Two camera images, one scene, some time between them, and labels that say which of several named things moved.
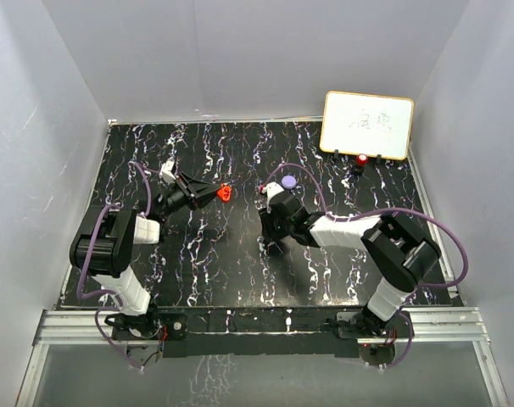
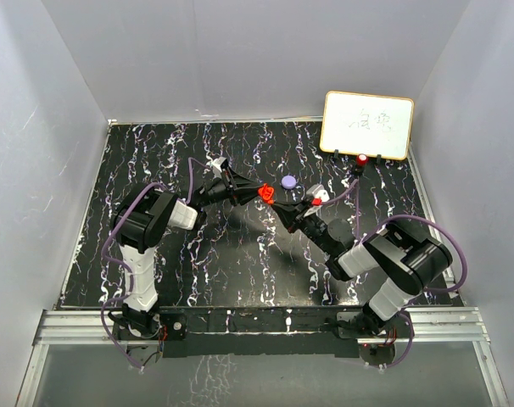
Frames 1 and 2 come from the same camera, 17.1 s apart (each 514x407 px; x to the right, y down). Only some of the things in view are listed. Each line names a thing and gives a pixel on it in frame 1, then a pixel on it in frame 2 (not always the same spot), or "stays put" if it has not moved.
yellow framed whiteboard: (371, 125) stays put
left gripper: (192, 190) → (240, 197)
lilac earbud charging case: (288, 181) stays put
